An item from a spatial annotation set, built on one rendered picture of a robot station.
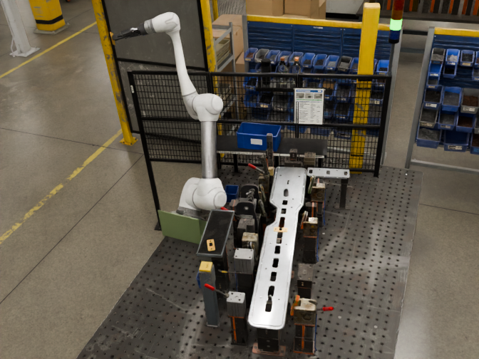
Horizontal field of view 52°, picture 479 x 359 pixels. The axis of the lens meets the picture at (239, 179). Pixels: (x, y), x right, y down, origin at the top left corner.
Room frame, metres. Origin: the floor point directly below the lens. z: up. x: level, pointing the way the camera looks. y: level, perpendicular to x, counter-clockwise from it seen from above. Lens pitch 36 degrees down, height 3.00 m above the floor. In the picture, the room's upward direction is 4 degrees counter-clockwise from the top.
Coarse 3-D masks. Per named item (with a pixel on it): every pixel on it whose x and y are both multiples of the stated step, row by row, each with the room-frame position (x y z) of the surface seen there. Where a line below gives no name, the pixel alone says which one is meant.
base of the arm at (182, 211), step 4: (180, 208) 2.57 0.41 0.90; (184, 208) 2.56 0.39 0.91; (172, 212) 2.56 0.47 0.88; (176, 212) 2.52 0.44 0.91; (180, 212) 2.52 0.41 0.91; (184, 212) 2.53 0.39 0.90; (188, 212) 2.53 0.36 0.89; (192, 212) 2.54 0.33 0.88; (196, 212) 2.55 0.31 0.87; (188, 216) 2.49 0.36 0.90; (192, 216) 2.49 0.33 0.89; (196, 216) 2.53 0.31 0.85; (204, 220) 2.57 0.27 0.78
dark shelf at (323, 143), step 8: (224, 136) 3.26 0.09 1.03; (232, 136) 3.25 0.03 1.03; (224, 144) 3.15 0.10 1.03; (232, 144) 3.14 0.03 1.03; (280, 144) 3.09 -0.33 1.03; (288, 144) 3.08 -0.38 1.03; (296, 144) 3.07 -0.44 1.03; (304, 144) 3.06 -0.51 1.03; (312, 144) 3.06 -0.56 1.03; (320, 144) 3.05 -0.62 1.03; (224, 152) 3.06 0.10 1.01; (232, 152) 3.05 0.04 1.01; (240, 152) 3.03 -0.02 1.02; (248, 152) 3.02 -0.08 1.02; (256, 152) 3.01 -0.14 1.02; (264, 152) 2.99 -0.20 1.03; (280, 152) 2.97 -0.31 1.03; (288, 152) 2.97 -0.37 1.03; (304, 152) 2.95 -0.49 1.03; (320, 152) 2.93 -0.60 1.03
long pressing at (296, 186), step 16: (288, 176) 2.72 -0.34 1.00; (304, 176) 2.71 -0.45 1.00; (272, 192) 2.54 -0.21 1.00; (304, 192) 2.53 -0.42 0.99; (288, 208) 2.37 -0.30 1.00; (272, 224) 2.23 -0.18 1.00; (288, 224) 2.22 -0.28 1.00; (272, 240) 2.09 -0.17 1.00; (288, 240) 2.08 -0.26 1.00; (272, 256) 1.96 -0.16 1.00; (288, 256) 1.95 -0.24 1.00; (288, 272) 1.83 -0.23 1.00; (256, 288) 1.73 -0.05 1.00; (288, 288) 1.72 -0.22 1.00; (256, 304) 1.63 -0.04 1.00; (272, 304) 1.62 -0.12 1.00; (256, 320) 1.53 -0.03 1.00; (272, 320) 1.53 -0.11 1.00
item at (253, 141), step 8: (240, 128) 3.18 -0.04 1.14; (248, 128) 3.22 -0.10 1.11; (256, 128) 3.20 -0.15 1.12; (264, 128) 3.18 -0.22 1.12; (272, 128) 3.16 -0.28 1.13; (280, 128) 3.12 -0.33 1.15; (240, 136) 3.07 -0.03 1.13; (248, 136) 3.06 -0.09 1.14; (256, 136) 3.04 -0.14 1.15; (264, 136) 3.01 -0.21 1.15; (280, 136) 3.11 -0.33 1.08; (240, 144) 3.08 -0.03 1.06; (248, 144) 3.06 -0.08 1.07; (256, 144) 3.04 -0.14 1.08; (264, 144) 3.02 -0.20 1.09
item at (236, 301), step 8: (232, 296) 1.64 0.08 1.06; (240, 296) 1.64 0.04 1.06; (232, 304) 1.61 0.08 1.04; (240, 304) 1.60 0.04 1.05; (232, 312) 1.61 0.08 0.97; (240, 312) 1.60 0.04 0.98; (232, 320) 1.62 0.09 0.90; (240, 320) 1.61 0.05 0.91; (232, 328) 1.62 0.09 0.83; (240, 328) 1.61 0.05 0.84; (232, 336) 1.61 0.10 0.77; (240, 336) 1.60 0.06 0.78; (248, 336) 1.65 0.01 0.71; (232, 344) 1.61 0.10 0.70; (240, 344) 1.60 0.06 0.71
